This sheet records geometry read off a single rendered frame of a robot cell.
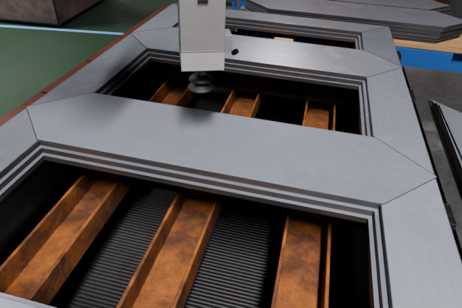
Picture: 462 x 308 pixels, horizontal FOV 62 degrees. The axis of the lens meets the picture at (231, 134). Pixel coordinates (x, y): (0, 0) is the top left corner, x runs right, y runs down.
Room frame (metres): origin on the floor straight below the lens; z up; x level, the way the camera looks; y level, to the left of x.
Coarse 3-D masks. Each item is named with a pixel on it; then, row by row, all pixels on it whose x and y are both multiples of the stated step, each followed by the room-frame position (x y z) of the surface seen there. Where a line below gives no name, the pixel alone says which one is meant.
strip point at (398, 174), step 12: (384, 144) 0.56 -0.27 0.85; (384, 156) 0.53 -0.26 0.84; (396, 156) 0.53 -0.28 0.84; (384, 168) 0.50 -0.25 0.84; (396, 168) 0.50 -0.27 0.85; (408, 168) 0.50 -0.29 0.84; (420, 168) 0.50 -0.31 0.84; (384, 180) 0.47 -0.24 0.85; (396, 180) 0.47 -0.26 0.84; (408, 180) 0.47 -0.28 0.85; (420, 180) 0.47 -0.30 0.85; (384, 192) 0.44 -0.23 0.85; (396, 192) 0.44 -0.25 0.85
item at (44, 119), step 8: (80, 96) 0.69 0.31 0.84; (88, 96) 0.69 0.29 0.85; (48, 104) 0.65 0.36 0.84; (56, 104) 0.65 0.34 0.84; (64, 104) 0.65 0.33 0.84; (72, 104) 0.65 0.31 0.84; (40, 112) 0.62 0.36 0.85; (48, 112) 0.62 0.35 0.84; (56, 112) 0.62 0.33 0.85; (64, 112) 0.62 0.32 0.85; (32, 120) 0.59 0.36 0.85; (40, 120) 0.59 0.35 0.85; (48, 120) 0.59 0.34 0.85; (56, 120) 0.60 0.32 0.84; (40, 128) 0.57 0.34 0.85; (48, 128) 0.57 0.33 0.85; (40, 136) 0.54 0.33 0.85
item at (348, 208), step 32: (288, 32) 1.21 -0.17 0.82; (320, 32) 1.19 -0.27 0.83; (352, 32) 1.18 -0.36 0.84; (224, 64) 0.91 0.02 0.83; (256, 64) 0.90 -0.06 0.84; (32, 160) 0.50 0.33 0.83; (64, 160) 0.51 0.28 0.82; (96, 160) 0.50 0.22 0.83; (128, 160) 0.50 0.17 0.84; (0, 192) 0.42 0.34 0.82; (224, 192) 0.45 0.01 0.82; (256, 192) 0.44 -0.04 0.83; (288, 192) 0.44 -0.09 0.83; (384, 256) 0.33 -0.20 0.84; (384, 288) 0.28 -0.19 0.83
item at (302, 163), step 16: (288, 128) 0.60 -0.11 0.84; (304, 128) 0.61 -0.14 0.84; (288, 144) 0.55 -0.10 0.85; (304, 144) 0.55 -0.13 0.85; (320, 144) 0.56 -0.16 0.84; (288, 160) 0.51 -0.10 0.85; (304, 160) 0.51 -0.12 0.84; (320, 160) 0.51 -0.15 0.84; (288, 176) 0.47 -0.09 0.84; (304, 176) 0.47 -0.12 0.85; (320, 176) 0.47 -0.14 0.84; (320, 192) 0.43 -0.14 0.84
